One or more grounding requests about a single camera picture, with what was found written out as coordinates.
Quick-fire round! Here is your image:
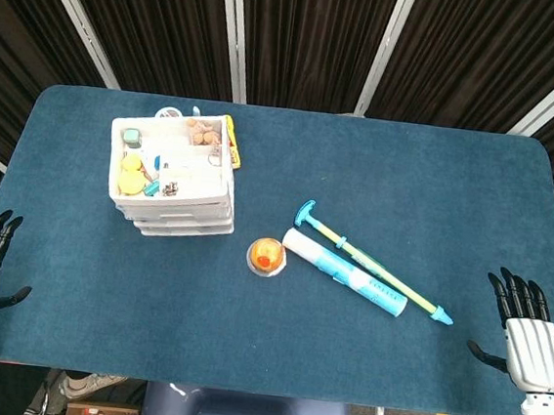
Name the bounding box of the white storage tray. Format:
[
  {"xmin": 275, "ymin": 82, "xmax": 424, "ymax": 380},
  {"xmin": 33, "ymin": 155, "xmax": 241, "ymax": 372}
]
[{"xmin": 101, "ymin": 104, "xmax": 246, "ymax": 246}]

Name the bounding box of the clear middle drawer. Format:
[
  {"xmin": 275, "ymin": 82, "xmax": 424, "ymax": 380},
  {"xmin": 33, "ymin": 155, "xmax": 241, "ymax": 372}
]
[{"xmin": 125, "ymin": 206, "xmax": 235, "ymax": 236}]

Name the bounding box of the dark brown curtain panel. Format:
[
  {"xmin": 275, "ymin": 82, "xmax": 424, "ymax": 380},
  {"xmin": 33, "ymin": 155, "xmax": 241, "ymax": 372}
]
[
  {"xmin": 43, "ymin": 0, "xmax": 244, "ymax": 103},
  {"xmin": 231, "ymin": 0, "xmax": 401, "ymax": 119},
  {"xmin": 0, "ymin": 0, "xmax": 116, "ymax": 175},
  {"xmin": 366, "ymin": 0, "xmax": 554, "ymax": 138}
]

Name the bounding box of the blue green hand pump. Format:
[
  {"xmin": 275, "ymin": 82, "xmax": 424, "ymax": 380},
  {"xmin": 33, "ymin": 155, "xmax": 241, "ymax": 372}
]
[{"xmin": 285, "ymin": 197, "xmax": 465, "ymax": 326}]

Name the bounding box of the orange jelly cup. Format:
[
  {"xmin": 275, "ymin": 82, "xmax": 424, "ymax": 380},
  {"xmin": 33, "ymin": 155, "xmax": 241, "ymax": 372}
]
[{"xmin": 244, "ymin": 234, "xmax": 289, "ymax": 281}]

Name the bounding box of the clear bottom drawer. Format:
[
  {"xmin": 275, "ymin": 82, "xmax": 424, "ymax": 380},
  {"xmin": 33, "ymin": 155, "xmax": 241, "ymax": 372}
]
[{"xmin": 132, "ymin": 218, "xmax": 235, "ymax": 246}]

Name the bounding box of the blue table mat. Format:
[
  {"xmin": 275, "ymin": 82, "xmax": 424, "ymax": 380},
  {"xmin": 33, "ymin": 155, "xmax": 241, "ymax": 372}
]
[{"xmin": 0, "ymin": 78, "xmax": 554, "ymax": 415}]

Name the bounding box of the clear drawer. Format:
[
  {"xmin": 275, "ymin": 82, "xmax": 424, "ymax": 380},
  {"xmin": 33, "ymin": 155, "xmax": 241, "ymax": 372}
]
[
  {"xmin": 132, "ymin": 218, "xmax": 235, "ymax": 246},
  {"xmin": 125, "ymin": 206, "xmax": 235, "ymax": 236},
  {"xmin": 111, "ymin": 192, "xmax": 235, "ymax": 225}
]

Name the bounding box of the brown teddy bear toy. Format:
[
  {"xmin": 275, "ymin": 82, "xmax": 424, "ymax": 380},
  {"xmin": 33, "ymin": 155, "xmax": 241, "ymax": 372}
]
[{"xmin": 184, "ymin": 115, "xmax": 223, "ymax": 148}]

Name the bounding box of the clear top drawer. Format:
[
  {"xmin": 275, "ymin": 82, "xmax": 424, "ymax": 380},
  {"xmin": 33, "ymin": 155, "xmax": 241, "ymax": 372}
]
[{"xmin": 111, "ymin": 192, "xmax": 235, "ymax": 225}]

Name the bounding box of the white blue paper roll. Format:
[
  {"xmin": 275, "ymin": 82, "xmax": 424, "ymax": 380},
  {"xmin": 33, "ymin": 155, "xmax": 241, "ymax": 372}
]
[{"xmin": 276, "ymin": 226, "xmax": 413, "ymax": 320}]

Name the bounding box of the yellow rubber duck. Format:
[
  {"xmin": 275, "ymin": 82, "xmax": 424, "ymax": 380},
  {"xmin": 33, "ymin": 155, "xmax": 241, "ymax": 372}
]
[{"xmin": 116, "ymin": 151, "xmax": 151, "ymax": 199}]

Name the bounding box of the pale green translucent object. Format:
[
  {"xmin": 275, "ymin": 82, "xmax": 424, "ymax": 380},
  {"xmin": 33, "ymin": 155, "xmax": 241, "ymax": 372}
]
[{"xmin": 121, "ymin": 127, "xmax": 144, "ymax": 149}]

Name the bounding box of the white sneaker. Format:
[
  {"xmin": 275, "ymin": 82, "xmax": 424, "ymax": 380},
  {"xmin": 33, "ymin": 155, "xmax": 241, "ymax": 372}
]
[{"xmin": 57, "ymin": 369, "xmax": 129, "ymax": 405}]

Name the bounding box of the yellow flat packet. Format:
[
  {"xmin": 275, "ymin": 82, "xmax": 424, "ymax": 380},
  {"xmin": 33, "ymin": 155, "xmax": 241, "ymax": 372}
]
[{"xmin": 219, "ymin": 115, "xmax": 246, "ymax": 171}]

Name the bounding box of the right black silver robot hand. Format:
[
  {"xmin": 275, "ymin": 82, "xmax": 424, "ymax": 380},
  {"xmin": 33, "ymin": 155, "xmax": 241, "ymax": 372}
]
[{"xmin": 463, "ymin": 264, "xmax": 554, "ymax": 396}]

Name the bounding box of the white round tape roll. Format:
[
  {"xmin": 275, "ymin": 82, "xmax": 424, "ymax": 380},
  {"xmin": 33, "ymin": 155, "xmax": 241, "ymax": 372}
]
[{"xmin": 155, "ymin": 104, "xmax": 186, "ymax": 121}]

